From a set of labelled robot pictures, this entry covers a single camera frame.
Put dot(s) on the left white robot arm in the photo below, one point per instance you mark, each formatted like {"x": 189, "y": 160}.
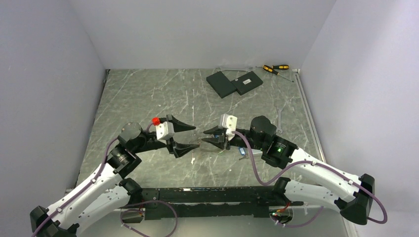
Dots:
{"x": 108, "y": 187}

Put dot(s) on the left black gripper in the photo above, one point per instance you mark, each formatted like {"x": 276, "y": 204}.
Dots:
{"x": 179, "y": 149}

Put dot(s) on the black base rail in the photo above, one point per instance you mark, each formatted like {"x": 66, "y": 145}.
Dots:
{"x": 255, "y": 201}

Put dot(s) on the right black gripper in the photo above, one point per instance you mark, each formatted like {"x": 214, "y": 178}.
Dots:
{"x": 219, "y": 141}

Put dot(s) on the metal keyring with keys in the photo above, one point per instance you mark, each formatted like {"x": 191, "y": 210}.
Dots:
{"x": 212, "y": 147}

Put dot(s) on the silver wrench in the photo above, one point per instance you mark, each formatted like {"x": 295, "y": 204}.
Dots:
{"x": 279, "y": 120}

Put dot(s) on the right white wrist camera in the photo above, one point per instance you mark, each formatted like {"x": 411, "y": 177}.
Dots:
{"x": 229, "y": 123}

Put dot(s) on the blue tagged key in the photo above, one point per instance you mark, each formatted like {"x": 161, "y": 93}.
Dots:
{"x": 242, "y": 153}

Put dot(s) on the orange black screwdriver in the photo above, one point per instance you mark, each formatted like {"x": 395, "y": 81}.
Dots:
{"x": 277, "y": 73}
{"x": 275, "y": 67}

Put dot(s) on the grey rectangular tin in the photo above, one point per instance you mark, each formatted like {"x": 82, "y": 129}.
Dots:
{"x": 254, "y": 152}

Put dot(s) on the orange black screwdriver front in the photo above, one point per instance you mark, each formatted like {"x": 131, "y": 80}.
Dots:
{"x": 277, "y": 73}

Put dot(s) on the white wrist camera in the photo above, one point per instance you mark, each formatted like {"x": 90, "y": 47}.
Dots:
{"x": 164, "y": 128}
{"x": 229, "y": 123}

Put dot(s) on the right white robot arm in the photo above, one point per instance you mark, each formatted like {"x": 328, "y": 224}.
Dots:
{"x": 302, "y": 176}

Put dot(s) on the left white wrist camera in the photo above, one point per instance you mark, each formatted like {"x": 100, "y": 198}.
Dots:
{"x": 164, "y": 128}

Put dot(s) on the small black box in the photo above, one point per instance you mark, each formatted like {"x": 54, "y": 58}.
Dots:
{"x": 247, "y": 82}

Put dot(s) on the orange black screwdriver back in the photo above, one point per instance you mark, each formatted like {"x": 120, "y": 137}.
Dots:
{"x": 275, "y": 67}

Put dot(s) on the large black box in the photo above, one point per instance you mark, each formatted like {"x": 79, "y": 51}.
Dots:
{"x": 221, "y": 84}

